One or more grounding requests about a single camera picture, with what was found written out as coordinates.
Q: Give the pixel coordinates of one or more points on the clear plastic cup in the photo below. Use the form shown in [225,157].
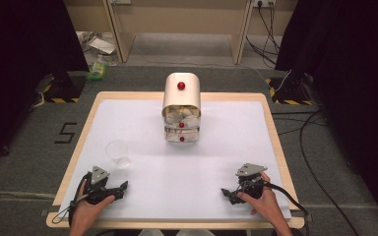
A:
[118,152]

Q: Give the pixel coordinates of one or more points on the person's right hand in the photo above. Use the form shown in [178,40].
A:
[266,203]

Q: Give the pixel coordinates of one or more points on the black curtain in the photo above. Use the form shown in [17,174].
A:
[19,59]
[354,82]

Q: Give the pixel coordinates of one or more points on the pile of white packets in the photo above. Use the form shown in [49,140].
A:
[183,113]

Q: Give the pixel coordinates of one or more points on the cream mini drawer cabinet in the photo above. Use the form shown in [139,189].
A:
[181,95]

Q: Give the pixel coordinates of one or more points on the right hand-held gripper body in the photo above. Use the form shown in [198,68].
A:
[251,183]

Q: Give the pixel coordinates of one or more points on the person's left hand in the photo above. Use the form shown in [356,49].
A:
[85,211]

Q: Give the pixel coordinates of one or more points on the green packet on floor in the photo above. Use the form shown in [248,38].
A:
[97,70]

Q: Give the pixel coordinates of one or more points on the white wall socket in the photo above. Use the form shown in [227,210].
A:
[264,2]

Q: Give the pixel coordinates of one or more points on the wooden table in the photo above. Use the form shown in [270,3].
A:
[277,131]

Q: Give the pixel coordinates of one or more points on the black stand base striped tape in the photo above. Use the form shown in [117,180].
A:
[62,88]
[290,93]

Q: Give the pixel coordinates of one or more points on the light wooden desk frame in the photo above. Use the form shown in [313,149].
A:
[124,36]

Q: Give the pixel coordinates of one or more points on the crumpled white bags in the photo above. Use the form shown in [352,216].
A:
[98,42]

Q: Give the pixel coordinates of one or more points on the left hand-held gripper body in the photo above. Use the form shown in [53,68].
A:
[95,191]

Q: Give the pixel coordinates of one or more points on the white table mat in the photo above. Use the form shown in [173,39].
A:
[210,170]

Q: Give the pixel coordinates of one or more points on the clear drawer with red knob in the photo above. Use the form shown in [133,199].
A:
[181,136]
[181,122]

